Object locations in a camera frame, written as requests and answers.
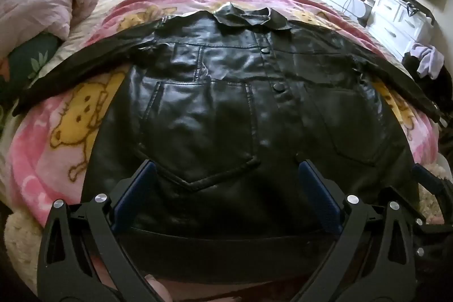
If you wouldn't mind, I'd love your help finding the pink bear printed blanket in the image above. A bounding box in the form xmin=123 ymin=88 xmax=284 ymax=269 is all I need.
xmin=10 ymin=0 xmax=439 ymax=218

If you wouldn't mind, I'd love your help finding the dark clothes heap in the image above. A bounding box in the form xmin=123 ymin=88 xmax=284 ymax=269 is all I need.
xmin=401 ymin=52 xmax=453 ymax=104

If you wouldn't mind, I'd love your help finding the black leather jacket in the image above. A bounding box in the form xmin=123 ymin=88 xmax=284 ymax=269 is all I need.
xmin=12 ymin=3 xmax=446 ymax=285

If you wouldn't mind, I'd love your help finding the lilac cloth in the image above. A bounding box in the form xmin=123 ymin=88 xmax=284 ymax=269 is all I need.
xmin=411 ymin=43 xmax=445 ymax=80

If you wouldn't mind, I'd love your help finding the green floral pillow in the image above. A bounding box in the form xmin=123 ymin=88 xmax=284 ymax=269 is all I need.
xmin=0 ymin=33 xmax=61 ymax=119

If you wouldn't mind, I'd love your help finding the cream fleece blanket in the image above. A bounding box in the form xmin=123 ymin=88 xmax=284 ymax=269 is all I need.
xmin=5 ymin=210 xmax=46 ymax=285

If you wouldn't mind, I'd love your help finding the white dresser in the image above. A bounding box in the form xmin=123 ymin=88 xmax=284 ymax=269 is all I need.
xmin=366 ymin=0 xmax=434 ymax=58

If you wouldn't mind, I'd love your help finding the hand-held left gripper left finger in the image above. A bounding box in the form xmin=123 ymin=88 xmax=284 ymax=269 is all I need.
xmin=37 ymin=160 xmax=170 ymax=302

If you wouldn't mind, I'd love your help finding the person's left hand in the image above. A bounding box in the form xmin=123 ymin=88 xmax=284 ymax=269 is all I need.
xmin=143 ymin=274 xmax=174 ymax=302

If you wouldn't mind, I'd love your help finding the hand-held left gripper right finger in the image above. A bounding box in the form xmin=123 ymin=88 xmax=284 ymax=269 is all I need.
xmin=290 ymin=159 xmax=430 ymax=302

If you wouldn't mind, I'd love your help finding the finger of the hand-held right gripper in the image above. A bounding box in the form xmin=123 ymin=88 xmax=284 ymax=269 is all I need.
xmin=412 ymin=163 xmax=453 ymax=260

